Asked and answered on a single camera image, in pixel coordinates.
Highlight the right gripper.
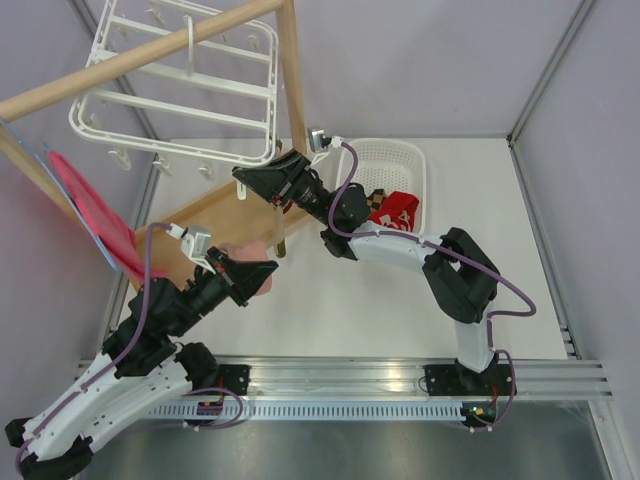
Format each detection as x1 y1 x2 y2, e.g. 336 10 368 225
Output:
231 149 335 228

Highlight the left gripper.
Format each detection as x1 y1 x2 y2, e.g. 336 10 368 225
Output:
170 246 280 337

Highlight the pink sock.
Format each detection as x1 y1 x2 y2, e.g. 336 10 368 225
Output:
218 239 273 296

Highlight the brown argyle sock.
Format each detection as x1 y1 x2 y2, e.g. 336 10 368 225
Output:
367 188 388 213

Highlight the red sock white print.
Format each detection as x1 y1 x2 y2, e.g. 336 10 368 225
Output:
368 210 414 232

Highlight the plain red sock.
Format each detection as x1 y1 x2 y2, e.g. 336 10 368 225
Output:
381 191 420 223

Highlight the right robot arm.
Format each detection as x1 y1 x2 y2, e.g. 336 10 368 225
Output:
232 150 498 394

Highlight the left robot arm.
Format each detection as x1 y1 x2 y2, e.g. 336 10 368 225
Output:
5 248 278 479

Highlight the white clip sock hanger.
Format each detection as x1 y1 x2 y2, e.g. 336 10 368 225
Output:
69 20 279 167

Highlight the wooden drying rack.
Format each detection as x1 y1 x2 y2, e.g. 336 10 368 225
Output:
0 0 335 306

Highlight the white perforated plastic basket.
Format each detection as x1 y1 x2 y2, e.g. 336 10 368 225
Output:
349 139 429 235

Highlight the pink cloth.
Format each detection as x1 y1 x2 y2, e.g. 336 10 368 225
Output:
48 151 144 283

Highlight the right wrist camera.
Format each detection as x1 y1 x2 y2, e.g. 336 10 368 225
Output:
307 127 344 165

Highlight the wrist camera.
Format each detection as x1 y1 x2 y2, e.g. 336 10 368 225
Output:
167 223 219 274
307 127 344 165

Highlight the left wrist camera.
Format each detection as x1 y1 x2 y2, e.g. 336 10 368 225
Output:
167 223 219 274

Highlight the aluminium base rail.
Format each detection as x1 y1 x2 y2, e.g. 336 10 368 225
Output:
217 355 613 401

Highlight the white slotted cable duct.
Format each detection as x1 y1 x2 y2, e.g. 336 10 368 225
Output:
145 400 464 422

